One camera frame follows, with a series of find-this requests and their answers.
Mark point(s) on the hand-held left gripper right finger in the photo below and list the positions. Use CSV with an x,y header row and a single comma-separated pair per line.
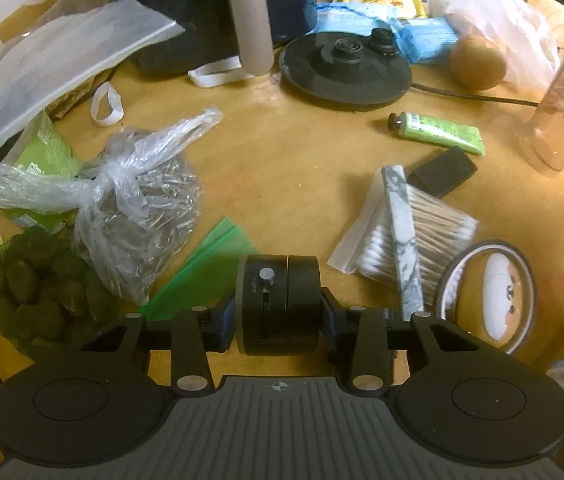
x,y
331,321

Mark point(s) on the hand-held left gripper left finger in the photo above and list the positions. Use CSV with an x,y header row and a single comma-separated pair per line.
x,y
225,322

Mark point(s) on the black cylindrical switch device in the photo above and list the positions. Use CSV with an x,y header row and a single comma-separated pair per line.
x,y
282,310

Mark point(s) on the bag of cotton swabs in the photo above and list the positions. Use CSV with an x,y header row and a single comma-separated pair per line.
x,y
441,230

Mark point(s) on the wooden desktop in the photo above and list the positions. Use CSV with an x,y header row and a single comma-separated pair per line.
x,y
287,170

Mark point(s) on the green plastic strip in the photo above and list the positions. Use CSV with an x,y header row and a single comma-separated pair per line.
x,y
202,265

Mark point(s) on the grey marble pattern stick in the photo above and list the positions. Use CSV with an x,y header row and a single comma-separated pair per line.
x,y
404,240

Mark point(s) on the clear bag of seeds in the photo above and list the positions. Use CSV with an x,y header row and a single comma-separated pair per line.
x,y
147,210

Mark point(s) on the round black-rimmed mirror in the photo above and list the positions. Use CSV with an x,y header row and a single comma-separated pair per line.
x,y
499,300

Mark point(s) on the black rectangular block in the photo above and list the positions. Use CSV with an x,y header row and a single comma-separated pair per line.
x,y
441,172

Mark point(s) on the green net bag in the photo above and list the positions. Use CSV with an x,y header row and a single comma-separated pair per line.
x,y
37,285

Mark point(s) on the green cream tube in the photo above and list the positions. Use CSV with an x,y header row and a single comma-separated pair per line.
x,y
441,132

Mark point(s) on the white elastic band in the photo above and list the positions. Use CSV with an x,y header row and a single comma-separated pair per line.
x,y
212,80
95,106

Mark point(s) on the black kettle base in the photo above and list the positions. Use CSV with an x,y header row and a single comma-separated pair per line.
x,y
322,75

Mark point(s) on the green paper carton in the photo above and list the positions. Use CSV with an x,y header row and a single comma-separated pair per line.
x,y
47,150

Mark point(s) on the gold crinkled packet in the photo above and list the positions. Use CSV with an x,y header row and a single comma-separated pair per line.
x,y
77,95

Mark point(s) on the small black round knob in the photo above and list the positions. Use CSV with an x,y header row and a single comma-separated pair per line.
x,y
382,40

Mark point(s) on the blue wet wipes pack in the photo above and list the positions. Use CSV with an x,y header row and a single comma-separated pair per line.
x,y
424,40

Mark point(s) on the brown pear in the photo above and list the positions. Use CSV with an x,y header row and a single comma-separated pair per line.
x,y
476,62

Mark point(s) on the blue crinkled packet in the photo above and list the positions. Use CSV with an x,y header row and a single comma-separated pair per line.
x,y
346,17

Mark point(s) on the translucent zip bag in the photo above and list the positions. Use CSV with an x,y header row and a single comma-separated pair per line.
x,y
62,60

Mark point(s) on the clear bottle with black lid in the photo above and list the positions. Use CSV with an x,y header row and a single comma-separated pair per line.
x,y
561,110

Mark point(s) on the dark blue air fryer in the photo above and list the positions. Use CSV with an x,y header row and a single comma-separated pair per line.
x,y
187,10

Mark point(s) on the yellow wipes pack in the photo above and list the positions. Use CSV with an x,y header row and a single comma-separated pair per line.
x,y
381,0

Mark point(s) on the white plastic bag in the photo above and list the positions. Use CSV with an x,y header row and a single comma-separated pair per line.
x,y
506,25

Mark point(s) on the brown cardboard envelope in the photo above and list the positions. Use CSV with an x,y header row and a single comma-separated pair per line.
x,y
2,25

